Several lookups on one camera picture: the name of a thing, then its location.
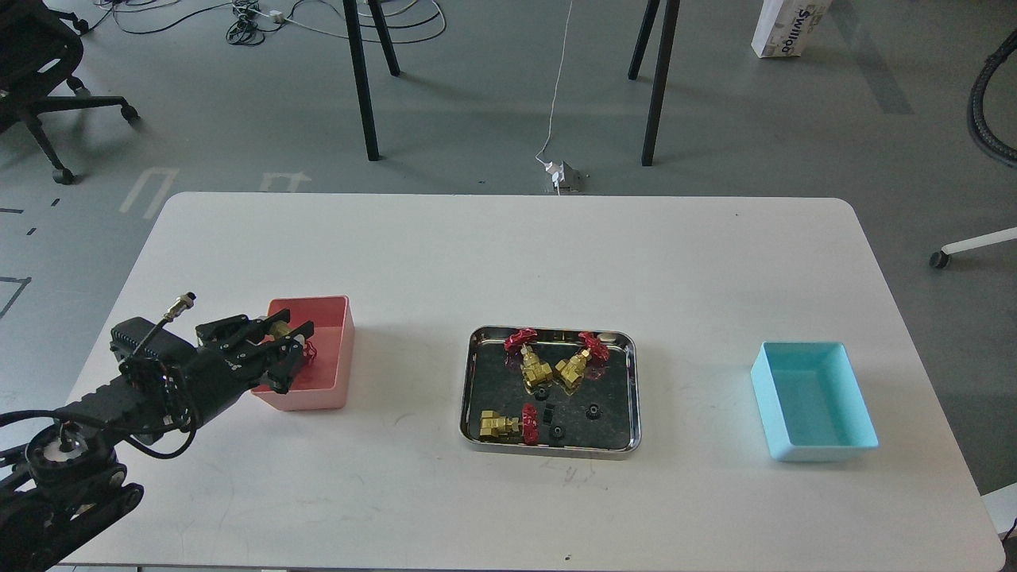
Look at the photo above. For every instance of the white cardboard box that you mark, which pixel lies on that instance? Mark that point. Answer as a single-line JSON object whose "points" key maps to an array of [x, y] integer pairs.
{"points": [[784, 27]]}

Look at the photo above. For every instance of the white power adapter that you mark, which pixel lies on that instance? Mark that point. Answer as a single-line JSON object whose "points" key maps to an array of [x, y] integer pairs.
{"points": [[564, 179]]}

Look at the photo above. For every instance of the pink plastic box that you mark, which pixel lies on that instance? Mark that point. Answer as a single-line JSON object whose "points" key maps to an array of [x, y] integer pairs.
{"points": [[324, 382]]}

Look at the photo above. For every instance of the shiny metal tray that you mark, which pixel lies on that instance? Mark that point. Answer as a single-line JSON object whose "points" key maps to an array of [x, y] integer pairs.
{"points": [[491, 385]]}

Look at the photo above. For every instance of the black office chair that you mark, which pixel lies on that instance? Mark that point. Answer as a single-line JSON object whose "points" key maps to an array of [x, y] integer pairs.
{"points": [[41, 49]]}

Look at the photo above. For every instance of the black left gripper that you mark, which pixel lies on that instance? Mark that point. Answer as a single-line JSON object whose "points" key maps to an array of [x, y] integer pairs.
{"points": [[214, 381]]}

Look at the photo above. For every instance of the light blue plastic box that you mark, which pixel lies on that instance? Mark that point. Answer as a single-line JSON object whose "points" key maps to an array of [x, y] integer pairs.
{"points": [[810, 403]]}

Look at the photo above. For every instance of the black table leg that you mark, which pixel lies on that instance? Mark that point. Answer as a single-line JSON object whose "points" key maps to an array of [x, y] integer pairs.
{"points": [[642, 40], [353, 30], [659, 83], [384, 37]]}

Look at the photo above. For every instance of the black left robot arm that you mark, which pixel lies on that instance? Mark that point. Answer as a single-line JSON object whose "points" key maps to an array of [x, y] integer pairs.
{"points": [[66, 485]]}

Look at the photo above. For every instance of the white stand leg with caster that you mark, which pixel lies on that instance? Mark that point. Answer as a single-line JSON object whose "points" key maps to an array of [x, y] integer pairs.
{"points": [[941, 258]]}

